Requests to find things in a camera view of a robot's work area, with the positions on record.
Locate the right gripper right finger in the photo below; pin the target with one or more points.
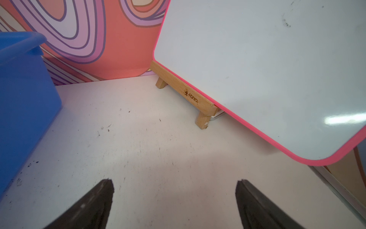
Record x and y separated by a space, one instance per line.
257 211

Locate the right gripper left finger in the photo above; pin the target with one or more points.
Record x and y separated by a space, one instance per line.
89 212

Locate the blue plastic basket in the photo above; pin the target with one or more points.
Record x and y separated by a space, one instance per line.
29 100

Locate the wooden easel stand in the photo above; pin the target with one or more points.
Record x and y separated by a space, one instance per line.
207 109

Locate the white board pink frame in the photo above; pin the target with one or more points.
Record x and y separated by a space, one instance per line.
294 72

